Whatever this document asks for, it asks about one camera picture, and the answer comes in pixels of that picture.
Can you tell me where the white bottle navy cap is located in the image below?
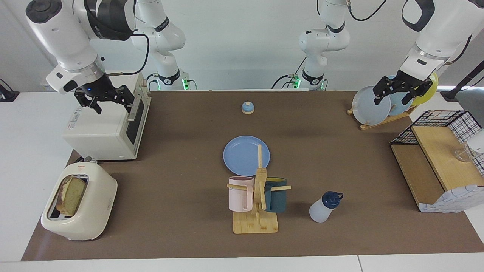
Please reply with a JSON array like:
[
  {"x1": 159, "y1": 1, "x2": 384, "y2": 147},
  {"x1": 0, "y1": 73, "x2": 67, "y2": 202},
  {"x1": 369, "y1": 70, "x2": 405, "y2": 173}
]
[{"x1": 309, "y1": 191, "x2": 344, "y2": 223}]

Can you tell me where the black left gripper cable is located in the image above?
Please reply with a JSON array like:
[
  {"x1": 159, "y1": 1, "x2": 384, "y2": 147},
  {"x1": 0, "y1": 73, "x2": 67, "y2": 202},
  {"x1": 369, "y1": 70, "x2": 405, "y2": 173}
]
[{"x1": 348, "y1": 0, "x2": 473, "y2": 66}]

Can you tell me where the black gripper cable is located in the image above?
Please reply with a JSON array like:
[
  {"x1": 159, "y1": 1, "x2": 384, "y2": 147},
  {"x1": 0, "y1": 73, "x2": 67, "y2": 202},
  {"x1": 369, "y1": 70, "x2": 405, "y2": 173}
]
[
  {"x1": 107, "y1": 33, "x2": 150, "y2": 77},
  {"x1": 348, "y1": 0, "x2": 473, "y2": 66}
]

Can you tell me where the teal mug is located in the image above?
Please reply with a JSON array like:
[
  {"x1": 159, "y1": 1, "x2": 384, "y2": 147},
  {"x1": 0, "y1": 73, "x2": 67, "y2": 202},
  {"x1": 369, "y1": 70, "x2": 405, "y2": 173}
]
[{"x1": 264, "y1": 177, "x2": 287, "y2": 213}]

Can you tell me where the clear glass cup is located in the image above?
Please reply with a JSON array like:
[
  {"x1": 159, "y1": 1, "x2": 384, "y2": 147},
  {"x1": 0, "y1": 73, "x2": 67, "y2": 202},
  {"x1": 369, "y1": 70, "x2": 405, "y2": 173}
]
[{"x1": 452, "y1": 145, "x2": 475, "y2": 163}]

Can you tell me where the black wire basket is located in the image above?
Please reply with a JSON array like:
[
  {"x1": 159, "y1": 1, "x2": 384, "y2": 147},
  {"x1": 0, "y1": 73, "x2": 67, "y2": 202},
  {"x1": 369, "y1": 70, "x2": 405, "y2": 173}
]
[{"x1": 390, "y1": 110, "x2": 484, "y2": 178}]

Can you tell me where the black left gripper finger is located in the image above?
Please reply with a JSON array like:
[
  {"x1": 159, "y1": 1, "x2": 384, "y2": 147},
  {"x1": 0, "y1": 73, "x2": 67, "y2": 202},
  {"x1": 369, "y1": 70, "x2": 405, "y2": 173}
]
[
  {"x1": 402, "y1": 81, "x2": 431, "y2": 105},
  {"x1": 373, "y1": 77, "x2": 396, "y2": 104}
]

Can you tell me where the wooden plate rack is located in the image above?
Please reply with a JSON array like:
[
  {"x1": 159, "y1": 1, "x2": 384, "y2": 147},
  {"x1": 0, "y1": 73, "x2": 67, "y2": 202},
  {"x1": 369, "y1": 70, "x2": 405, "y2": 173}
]
[{"x1": 347, "y1": 105, "x2": 418, "y2": 131}]

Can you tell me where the pink mug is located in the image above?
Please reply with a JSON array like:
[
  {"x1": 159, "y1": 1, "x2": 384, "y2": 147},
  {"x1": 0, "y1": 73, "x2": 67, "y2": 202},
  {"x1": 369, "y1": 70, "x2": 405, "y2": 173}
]
[{"x1": 228, "y1": 176, "x2": 254, "y2": 212}]

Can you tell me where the white toaster oven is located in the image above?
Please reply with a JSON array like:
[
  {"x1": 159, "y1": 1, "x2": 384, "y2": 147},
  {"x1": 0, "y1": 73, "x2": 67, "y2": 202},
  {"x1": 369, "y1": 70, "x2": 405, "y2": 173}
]
[{"x1": 62, "y1": 72, "x2": 152, "y2": 161}]

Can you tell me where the blue round plate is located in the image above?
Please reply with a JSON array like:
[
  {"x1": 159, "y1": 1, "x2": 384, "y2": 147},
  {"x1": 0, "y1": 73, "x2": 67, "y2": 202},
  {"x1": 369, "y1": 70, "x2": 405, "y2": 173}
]
[{"x1": 223, "y1": 136, "x2": 271, "y2": 176}]

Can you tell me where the yellow plate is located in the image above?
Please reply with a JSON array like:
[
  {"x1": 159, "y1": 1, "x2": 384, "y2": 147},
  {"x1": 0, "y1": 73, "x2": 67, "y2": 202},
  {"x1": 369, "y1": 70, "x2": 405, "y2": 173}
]
[{"x1": 410, "y1": 72, "x2": 439, "y2": 106}]

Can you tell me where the cream two-slot toaster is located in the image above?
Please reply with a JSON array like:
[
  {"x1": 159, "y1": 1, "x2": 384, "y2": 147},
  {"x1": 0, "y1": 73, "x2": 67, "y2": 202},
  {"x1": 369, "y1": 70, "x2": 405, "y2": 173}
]
[{"x1": 41, "y1": 162, "x2": 118, "y2": 241}]

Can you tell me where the patterned white cloth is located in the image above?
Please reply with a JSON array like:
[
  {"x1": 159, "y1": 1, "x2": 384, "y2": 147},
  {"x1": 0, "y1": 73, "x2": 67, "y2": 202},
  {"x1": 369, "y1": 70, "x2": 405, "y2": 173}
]
[{"x1": 419, "y1": 184, "x2": 484, "y2": 213}]

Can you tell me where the black desk mount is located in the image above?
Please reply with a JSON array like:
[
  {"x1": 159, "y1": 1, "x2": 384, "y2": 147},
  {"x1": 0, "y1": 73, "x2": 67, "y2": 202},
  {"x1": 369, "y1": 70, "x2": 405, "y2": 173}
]
[{"x1": 0, "y1": 79, "x2": 19, "y2": 102}]

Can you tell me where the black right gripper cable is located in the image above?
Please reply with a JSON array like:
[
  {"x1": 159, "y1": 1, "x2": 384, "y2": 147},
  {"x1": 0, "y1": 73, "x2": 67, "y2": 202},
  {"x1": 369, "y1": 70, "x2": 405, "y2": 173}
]
[{"x1": 107, "y1": 33, "x2": 150, "y2": 77}]

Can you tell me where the toasted bread slice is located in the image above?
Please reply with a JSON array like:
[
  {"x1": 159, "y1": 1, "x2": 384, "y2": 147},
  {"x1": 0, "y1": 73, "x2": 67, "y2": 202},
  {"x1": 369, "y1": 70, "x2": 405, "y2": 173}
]
[{"x1": 57, "y1": 177, "x2": 87, "y2": 217}]

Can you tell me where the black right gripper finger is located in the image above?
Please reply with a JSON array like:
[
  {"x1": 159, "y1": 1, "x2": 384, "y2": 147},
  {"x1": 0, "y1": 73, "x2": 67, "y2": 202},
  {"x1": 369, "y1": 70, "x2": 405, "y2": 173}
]
[
  {"x1": 113, "y1": 86, "x2": 135, "y2": 112},
  {"x1": 74, "y1": 93, "x2": 102, "y2": 114}
]

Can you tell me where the brown table mat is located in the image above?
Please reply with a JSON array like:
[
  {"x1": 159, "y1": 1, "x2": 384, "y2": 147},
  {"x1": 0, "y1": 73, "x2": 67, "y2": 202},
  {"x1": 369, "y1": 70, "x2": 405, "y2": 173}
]
[{"x1": 22, "y1": 90, "x2": 484, "y2": 261}]

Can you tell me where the wooden mug tree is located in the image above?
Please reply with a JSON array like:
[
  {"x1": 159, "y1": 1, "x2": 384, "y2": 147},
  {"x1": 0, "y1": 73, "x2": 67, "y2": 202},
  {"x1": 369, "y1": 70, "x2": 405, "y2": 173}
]
[{"x1": 227, "y1": 144, "x2": 292, "y2": 235}]

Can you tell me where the light blue plate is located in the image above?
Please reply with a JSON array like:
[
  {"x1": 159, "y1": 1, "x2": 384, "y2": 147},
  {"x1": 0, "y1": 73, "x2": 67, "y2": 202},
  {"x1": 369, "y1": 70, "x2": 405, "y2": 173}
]
[{"x1": 386, "y1": 76, "x2": 414, "y2": 116}]

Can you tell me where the grey plate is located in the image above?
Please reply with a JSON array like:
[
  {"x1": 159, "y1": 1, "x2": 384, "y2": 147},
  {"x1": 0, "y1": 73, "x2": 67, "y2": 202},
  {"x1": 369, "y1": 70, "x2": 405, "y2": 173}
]
[{"x1": 352, "y1": 86, "x2": 391, "y2": 126}]

